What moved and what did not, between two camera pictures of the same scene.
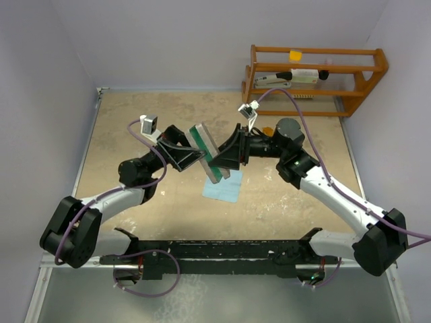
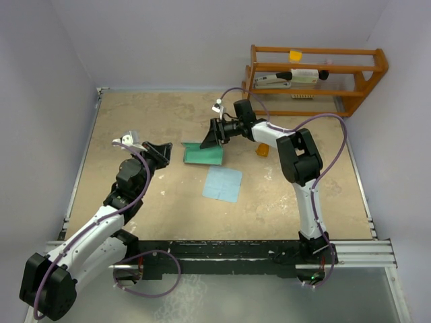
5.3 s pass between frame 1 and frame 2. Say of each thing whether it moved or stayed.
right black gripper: moved
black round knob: stayed
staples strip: stayed
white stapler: stayed
